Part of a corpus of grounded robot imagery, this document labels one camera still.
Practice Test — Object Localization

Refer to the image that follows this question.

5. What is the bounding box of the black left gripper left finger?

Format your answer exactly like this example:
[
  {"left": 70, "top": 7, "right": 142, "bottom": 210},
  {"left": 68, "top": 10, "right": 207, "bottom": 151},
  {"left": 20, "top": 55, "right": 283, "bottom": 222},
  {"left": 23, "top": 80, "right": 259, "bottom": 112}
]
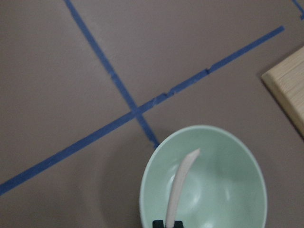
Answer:
[{"left": 152, "top": 220, "right": 164, "bottom": 228}]

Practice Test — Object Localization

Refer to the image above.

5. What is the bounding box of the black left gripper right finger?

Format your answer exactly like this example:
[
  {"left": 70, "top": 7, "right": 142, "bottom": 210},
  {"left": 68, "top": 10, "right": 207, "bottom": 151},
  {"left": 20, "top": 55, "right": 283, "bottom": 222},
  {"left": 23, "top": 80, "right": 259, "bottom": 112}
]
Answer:
[{"left": 173, "top": 220, "right": 183, "bottom": 228}]

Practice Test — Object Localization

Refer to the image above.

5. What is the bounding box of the cream plastic spoon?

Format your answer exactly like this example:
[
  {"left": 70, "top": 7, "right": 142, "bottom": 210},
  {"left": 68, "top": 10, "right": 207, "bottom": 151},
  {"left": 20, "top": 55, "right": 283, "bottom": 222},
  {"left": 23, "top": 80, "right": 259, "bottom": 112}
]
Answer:
[{"left": 165, "top": 149, "right": 200, "bottom": 228}]

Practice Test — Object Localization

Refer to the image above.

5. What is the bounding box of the light green bowl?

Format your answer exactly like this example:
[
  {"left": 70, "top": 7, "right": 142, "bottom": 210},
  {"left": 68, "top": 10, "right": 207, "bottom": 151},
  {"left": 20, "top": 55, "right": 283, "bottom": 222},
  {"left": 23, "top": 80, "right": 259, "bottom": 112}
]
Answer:
[{"left": 139, "top": 125, "right": 267, "bottom": 228}]

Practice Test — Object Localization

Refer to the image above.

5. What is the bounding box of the bamboo cutting board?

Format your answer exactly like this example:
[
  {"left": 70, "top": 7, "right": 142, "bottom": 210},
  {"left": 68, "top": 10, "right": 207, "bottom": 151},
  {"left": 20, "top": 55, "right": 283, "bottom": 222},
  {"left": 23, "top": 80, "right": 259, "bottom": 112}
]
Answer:
[{"left": 261, "top": 47, "right": 304, "bottom": 136}]

